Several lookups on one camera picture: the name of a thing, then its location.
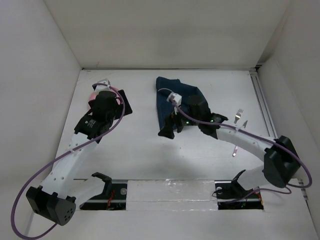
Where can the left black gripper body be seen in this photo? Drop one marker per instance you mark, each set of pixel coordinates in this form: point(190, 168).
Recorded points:
point(116, 114)

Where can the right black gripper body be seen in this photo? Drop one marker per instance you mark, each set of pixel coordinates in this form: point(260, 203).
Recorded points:
point(188, 122)

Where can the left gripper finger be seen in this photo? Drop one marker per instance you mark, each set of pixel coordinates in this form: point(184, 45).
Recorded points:
point(124, 104)
point(91, 101)

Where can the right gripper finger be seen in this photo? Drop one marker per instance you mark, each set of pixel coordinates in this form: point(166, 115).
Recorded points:
point(209, 130)
point(168, 129)

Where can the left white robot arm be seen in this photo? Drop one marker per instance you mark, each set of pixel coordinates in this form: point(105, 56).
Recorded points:
point(55, 199)

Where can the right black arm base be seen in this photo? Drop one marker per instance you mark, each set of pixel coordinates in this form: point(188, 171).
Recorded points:
point(233, 197)

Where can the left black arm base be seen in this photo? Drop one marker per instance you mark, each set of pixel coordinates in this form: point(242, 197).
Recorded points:
point(112, 199)

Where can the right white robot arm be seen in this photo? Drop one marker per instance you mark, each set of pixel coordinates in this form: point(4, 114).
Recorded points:
point(278, 155)

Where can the pink plastic plate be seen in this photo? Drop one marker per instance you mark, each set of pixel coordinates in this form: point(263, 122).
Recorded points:
point(95, 93)

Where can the silver knife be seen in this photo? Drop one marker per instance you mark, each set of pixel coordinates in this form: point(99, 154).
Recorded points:
point(239, 140)

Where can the silver fork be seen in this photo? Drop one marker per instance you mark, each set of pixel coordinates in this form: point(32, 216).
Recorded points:
point(238, 115)

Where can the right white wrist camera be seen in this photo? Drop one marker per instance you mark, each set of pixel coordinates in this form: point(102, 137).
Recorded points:
point(174, 98)

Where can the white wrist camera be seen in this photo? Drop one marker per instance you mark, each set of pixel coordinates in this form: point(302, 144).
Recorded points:
point(174, 98)
point(105, 83)

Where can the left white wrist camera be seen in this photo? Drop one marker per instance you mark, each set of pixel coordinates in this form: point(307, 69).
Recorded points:
point(105, 83)

